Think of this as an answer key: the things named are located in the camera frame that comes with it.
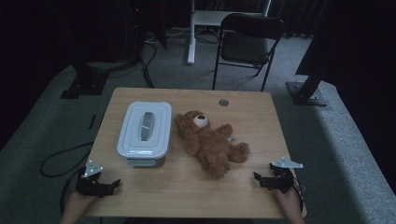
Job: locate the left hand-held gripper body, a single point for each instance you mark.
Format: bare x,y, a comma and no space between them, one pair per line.
88,185

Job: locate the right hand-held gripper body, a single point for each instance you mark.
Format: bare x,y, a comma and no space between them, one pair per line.
283,179

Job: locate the clear plastic storage box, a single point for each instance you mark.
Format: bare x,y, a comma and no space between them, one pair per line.
146,162

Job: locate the brown teddy bear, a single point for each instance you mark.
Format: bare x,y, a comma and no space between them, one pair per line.
208,146

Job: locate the white storage box lid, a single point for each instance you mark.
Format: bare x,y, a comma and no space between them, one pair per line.
134,124

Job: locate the person's left hand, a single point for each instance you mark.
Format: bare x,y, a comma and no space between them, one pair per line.
77,202

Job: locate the person's right hand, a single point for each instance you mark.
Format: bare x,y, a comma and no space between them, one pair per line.
288,202

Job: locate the black tape strip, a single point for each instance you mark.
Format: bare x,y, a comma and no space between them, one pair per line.
92,122

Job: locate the black slanted stand with base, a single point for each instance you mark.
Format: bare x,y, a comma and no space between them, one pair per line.
306,91

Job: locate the black stand with square base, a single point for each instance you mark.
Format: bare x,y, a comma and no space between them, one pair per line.
85,84

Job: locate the black folding chair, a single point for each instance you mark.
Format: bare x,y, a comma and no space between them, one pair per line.
246,46

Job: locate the white desk frame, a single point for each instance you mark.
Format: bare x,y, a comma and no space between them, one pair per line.
193,37

